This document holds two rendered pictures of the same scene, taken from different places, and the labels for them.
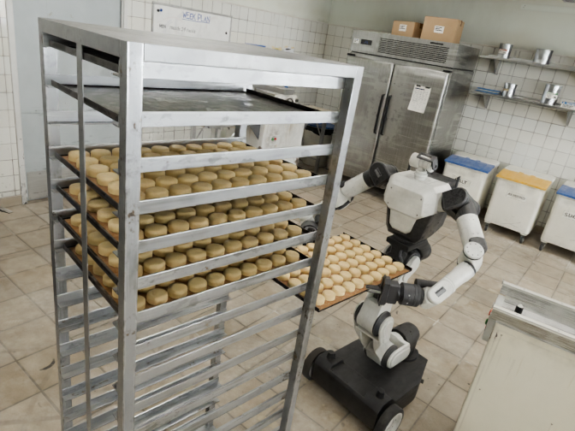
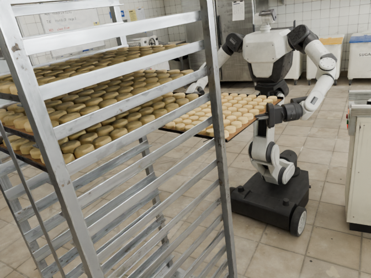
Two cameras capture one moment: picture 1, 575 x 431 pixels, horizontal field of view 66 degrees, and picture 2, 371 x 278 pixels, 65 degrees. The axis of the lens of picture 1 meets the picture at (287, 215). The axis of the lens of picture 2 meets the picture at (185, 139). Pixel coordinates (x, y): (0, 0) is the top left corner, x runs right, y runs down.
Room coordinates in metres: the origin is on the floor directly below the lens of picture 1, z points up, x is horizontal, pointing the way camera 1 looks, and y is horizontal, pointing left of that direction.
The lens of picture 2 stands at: (0.22, 0.05, 1.52)
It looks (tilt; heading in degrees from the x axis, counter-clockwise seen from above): 24 degrees down; 358
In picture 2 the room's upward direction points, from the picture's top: 9 degrees counter-clockwise
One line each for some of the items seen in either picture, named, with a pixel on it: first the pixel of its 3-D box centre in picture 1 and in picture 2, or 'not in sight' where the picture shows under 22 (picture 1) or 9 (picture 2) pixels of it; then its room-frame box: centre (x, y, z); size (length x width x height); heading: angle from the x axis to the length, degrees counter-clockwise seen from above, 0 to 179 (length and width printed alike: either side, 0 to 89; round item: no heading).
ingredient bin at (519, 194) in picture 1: (517, 203); (324, 60); (5.27, -2.74, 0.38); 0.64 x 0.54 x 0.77; 145
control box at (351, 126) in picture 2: (493, 317); (351, 117); (1.86, -1.05, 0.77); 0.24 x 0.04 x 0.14; 150
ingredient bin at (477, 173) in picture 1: (465, 186); (286, 61); (5.65, -2.22, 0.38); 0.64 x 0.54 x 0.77; 147
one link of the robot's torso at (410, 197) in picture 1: (418, 203); (270, 52); (2.10, -0.63, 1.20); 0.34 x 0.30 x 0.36; 46
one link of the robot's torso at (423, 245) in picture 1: (409, 249); (273, 91); (2.12, -0.65, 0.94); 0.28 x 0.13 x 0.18; 136
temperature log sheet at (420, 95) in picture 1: (418, 98); (238, 10); (5.59, -1.34, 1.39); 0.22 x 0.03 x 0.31; 54
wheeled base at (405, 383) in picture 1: (379, 362); (275, 182); (2.13, -0.67, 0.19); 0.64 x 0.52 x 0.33; 136
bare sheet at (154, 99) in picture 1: (202, 101); not in sight; (1.17, 0.26, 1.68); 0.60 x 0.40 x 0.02; 136
